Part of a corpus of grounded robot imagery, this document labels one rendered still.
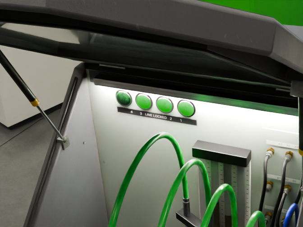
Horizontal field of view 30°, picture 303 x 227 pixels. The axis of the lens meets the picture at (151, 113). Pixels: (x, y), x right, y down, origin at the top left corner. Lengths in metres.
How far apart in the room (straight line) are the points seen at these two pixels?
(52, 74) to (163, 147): 2.81
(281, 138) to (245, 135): 0.09
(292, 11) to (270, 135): 2.90
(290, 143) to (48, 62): 3.04
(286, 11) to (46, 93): 1.84
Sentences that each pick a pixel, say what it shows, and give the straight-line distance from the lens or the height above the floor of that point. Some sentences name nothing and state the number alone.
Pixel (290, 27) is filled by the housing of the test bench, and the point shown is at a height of 1.50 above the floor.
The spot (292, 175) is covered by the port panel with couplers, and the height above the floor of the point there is 1.24.
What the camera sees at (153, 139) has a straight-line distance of 1.22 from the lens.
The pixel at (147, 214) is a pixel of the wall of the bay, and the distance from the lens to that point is 1.71.
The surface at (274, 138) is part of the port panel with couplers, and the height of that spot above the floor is 1.34.
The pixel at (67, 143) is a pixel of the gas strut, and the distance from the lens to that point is 1.50.
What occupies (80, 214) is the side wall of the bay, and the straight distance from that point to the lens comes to 1.65.
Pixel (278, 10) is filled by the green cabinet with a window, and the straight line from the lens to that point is 4.03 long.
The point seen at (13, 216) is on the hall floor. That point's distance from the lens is 3.44.
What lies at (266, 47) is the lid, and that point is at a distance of 0.54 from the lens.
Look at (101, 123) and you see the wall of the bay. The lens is 1.59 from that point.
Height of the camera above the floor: 2.08
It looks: 29 degrees down
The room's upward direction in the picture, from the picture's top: 5 degrees counter-clockwise
